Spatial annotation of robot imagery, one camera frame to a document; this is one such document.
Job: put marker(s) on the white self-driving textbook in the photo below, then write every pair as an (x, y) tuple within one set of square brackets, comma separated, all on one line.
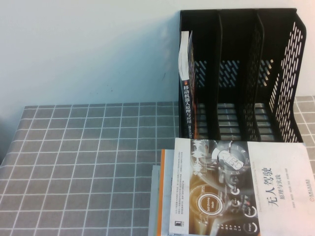
[(246, 191)]

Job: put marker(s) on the black mobile robot book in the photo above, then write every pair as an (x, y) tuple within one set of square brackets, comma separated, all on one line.
[(187, 103)]

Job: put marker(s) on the orange-edged ROS2 programming book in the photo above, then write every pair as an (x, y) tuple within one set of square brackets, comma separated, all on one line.
[(165, 186)]

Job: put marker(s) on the pale grey book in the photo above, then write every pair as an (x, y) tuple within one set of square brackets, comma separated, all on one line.
[(155, 196)]

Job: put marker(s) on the black perforated book stand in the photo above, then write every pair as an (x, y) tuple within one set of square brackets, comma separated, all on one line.
[(231, 49)]

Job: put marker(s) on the grey checked tablecloth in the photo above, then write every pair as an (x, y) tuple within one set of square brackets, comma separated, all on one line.
[(81, 159)]

